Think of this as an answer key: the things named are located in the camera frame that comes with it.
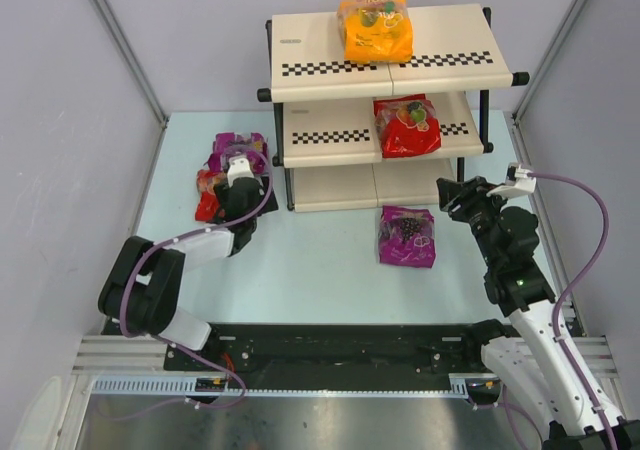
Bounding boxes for red fruit gummy bag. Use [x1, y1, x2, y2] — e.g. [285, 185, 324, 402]
[373, 94, 441, 159]
[194, 169, 227, 223]

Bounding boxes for orange mango gummy bag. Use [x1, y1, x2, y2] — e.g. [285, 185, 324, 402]
[336, 0, 414, 64]

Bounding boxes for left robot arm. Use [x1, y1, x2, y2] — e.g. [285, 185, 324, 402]
[98, 175, 278, 351]

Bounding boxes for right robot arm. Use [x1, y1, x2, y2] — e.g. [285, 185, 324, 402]
[436, 170, 639, 449]

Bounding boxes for beige three-tier shelf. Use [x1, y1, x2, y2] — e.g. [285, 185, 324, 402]
[257, 4, 529, 212]

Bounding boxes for purple grape gummy bag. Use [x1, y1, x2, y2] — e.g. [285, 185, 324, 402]
[206, 132, 268, 175]
[377, 205, 436, 268]

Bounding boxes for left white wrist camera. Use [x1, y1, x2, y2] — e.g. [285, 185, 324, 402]
[226, 154, 254, 187]

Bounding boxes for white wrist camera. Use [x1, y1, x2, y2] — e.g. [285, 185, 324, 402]
[487, 162, 537, 200]
[226, 154, 254, 187]

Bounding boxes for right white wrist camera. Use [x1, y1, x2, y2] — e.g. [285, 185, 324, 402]
[487, 162, 537, 200]

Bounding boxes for grey cable duct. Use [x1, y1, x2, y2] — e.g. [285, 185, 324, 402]
[92, 372, 498, 398]

